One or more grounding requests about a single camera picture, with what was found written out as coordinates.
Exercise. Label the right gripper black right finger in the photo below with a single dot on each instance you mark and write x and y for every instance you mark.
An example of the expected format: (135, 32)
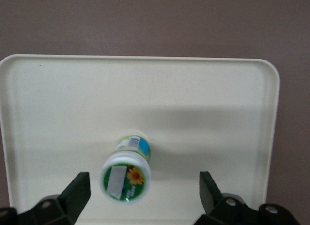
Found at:
(218, 210)

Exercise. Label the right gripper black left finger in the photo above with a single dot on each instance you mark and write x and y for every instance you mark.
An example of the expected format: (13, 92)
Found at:
(70, 200)

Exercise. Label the green gum bottle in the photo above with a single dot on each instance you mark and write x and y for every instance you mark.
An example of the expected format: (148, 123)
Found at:
(126, 181)

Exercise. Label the cream plastic tray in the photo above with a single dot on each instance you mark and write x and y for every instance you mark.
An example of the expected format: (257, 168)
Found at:
(72, 109)

